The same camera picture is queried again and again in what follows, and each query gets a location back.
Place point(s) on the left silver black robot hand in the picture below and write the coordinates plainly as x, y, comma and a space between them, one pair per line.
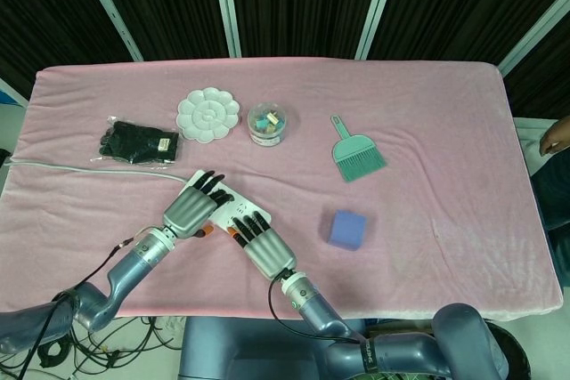
187, 213

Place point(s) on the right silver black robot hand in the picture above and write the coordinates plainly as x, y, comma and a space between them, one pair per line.
271, 253

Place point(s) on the bystander bare hand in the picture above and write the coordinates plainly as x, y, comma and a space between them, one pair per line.
556, 135

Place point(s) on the white power strip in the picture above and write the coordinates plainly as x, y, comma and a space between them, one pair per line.
242, 208

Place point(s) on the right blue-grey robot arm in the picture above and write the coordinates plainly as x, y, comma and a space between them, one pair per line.
320, 304

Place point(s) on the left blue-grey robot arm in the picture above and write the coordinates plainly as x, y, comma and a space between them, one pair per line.
133, 264

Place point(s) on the purple foam cube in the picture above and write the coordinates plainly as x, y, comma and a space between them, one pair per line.
347, 231

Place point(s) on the black gloves in plastic bag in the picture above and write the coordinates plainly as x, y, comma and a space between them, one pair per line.
133, 142

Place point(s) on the white flower paint palette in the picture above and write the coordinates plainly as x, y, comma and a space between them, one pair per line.
207, 115

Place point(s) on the blue-grey robot torso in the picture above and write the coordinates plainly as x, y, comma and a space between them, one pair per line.
231, 349

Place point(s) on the pink table cloth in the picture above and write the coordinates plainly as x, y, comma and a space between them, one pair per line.
445, 131

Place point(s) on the clear jar of coloured clips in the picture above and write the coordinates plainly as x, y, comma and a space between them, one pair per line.
267, 124

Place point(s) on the teal mini brush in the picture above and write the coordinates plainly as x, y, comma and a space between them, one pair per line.
356, 162

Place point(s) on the black round bin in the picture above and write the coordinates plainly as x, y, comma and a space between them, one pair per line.
516, 349

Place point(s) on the pale partition frame post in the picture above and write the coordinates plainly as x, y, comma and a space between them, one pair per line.
11, 93
534, 37
378, 2
225, 2
107, 2

